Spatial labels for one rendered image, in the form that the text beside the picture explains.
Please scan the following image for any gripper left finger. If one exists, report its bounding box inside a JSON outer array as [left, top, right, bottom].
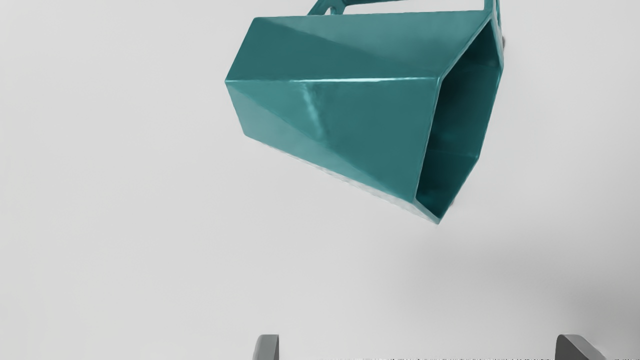
[[252, 334, 280, 360]]

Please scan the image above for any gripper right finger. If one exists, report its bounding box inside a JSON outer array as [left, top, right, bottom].
[[555, 334, 607, 360]]

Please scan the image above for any teal faceted mug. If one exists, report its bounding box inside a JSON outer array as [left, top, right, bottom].
[[224, 0, 505, 225]]

